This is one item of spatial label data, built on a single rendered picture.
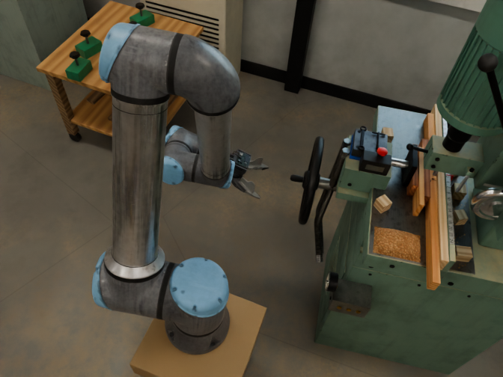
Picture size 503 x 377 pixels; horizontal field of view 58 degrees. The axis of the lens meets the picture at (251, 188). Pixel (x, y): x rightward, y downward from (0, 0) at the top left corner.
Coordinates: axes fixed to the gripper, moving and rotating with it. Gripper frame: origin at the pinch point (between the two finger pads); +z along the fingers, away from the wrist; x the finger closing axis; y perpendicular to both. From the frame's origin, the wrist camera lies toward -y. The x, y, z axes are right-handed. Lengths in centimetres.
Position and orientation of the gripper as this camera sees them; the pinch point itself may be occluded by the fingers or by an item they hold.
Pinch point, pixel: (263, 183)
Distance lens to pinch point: 158.0
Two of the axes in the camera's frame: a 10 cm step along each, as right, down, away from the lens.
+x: 2.2, -7.7, 6.0
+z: 9.0, 4.0, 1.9
